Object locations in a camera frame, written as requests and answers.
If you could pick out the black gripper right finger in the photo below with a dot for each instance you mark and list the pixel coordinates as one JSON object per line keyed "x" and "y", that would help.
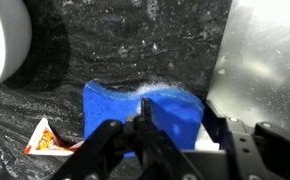
{"x": 261, "y": 150}

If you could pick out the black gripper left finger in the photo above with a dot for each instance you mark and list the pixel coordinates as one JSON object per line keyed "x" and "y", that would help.
{"x": 151, "y": 150}

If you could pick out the blue sponge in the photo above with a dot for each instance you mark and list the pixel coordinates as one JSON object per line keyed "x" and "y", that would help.
{"x": 111, "y": 110}

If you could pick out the stainless steel sink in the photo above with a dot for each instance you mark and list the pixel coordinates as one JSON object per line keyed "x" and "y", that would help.
{"x": 261, "y": 63}

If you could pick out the small torn orange packet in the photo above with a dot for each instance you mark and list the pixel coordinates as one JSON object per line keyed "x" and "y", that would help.
{"x": 45, "y": 141}

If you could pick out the white bowl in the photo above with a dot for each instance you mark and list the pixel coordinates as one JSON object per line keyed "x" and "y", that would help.
{"x": 3, "y": 40}

